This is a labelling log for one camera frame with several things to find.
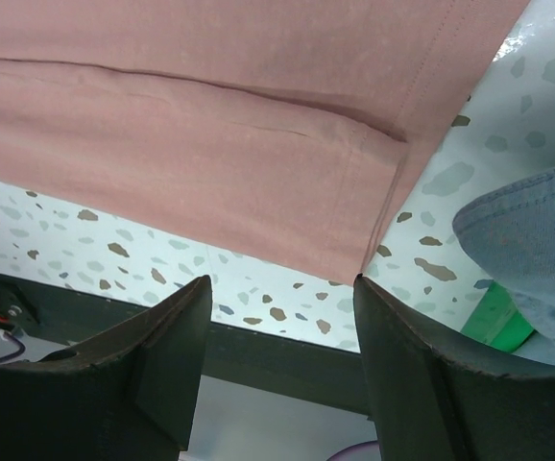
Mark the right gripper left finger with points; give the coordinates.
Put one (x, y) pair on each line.
(126, 393)

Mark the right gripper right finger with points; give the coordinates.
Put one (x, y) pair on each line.
(436, 394)

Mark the pink t shirt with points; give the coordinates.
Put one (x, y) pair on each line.
(291, 131)

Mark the green plastic bin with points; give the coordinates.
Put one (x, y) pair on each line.
(496, 317)

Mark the blue grey t shirt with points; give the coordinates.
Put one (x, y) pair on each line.
(527, 249)

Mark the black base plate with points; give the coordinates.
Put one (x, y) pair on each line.
(263, 361)

